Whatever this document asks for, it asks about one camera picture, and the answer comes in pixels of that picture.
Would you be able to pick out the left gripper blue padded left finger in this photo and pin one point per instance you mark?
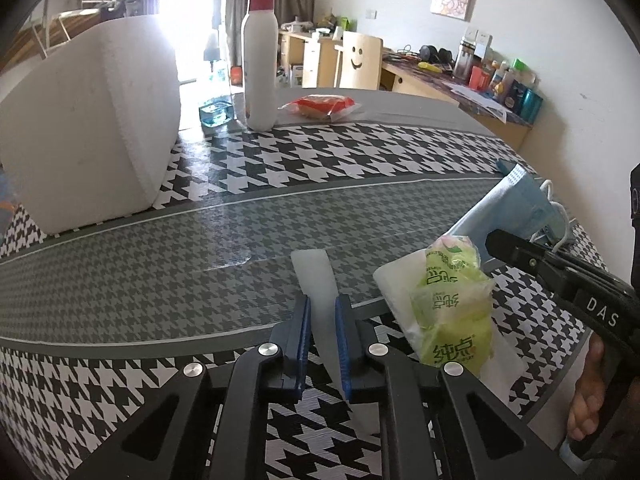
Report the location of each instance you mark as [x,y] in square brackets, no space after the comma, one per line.
[293,339]

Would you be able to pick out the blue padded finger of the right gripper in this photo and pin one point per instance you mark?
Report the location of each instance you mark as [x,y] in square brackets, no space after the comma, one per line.
[571,279]

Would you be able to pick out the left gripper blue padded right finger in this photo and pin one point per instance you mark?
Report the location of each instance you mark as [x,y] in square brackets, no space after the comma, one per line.
[353,339]

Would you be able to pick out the blue surgical face mask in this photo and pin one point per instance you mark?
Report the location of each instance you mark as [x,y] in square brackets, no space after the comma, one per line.
[521,205]

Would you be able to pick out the green tissue pack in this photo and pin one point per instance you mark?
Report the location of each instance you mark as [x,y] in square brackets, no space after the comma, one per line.
[442,301]

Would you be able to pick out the person's right hand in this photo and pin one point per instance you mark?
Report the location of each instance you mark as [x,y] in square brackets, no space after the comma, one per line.
[583,417]

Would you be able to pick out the steel thermos bottle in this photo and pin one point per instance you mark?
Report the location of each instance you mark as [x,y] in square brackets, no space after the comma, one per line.
[464,61]

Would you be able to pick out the houndstooth tablecloth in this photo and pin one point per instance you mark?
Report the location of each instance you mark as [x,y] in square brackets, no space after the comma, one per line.
[94,320]

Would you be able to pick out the red snack packet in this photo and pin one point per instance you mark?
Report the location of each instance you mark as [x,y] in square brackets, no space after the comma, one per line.
[322,107]

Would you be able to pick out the blue spray bottle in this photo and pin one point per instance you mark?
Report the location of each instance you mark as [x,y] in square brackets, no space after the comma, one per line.
[216,112]

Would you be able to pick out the wooden smiley face chair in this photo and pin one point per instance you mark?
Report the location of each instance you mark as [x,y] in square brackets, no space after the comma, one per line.
[359,62]

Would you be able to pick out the wooden desk with drawers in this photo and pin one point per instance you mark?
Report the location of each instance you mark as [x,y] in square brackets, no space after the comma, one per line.
[316,57]

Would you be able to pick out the white styrofoam box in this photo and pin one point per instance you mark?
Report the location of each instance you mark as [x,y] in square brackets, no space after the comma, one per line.
[86,136]

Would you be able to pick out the white red pump lotion bottle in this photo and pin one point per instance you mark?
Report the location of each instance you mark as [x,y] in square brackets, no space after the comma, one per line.
[259,41]

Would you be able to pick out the metal bunk bed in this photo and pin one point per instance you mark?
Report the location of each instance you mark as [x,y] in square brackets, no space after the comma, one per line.
[44,36]

